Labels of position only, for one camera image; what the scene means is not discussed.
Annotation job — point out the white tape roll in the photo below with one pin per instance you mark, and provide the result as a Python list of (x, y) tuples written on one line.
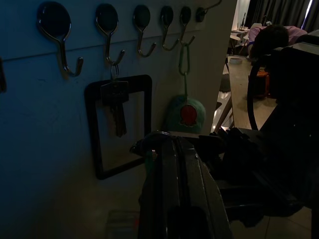
[(234, 60)]

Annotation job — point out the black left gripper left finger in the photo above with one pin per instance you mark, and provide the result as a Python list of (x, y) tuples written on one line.
[(162, 199)]

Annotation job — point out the person in purple shirt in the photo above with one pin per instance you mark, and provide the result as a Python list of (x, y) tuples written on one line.
[(272, 35)]

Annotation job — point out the orange object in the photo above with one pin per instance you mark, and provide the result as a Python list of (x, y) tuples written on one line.
[(264, 84)]

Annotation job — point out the dark curtain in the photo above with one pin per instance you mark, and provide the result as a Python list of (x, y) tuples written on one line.
[(281, 11)]

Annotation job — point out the bunch of silver keys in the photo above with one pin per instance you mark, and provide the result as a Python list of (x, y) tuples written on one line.
[(114, 99)]

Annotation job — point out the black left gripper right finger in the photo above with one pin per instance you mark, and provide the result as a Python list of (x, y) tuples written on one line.
[(207, 204)]

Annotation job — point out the green plush pouch red patch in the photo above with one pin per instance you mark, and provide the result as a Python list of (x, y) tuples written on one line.
[(174, 114)]

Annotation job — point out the large round-base metal wall hook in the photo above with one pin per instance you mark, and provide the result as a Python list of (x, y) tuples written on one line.
[(53, 20)]

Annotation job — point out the black rectangular card holder frame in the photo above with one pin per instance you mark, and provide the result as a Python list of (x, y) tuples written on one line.
[(91, 129)]

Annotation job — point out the black robot body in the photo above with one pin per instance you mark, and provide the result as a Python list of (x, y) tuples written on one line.
[(286, 139)]

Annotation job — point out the wooden table leg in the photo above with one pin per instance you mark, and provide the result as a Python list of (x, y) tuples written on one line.
[(225, 109)]

